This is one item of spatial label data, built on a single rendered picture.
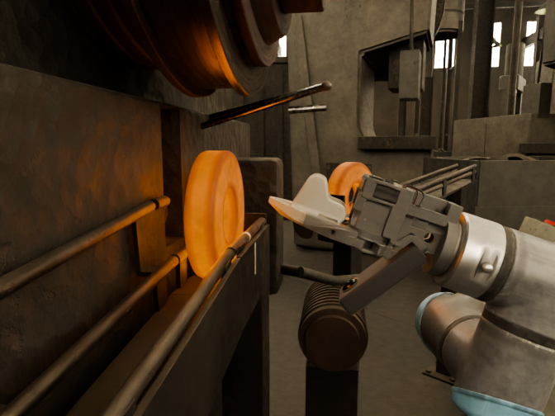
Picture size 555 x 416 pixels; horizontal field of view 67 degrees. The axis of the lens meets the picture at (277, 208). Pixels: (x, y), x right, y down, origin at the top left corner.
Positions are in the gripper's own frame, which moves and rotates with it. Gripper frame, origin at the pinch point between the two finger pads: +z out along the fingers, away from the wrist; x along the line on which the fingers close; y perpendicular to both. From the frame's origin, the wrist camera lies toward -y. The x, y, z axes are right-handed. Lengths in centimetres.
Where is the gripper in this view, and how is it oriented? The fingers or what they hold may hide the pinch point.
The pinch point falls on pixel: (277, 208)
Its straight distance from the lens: 51.0
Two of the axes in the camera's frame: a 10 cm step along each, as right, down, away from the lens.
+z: -9.4, -3.3, 0.9
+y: 3.1, -9.3, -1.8
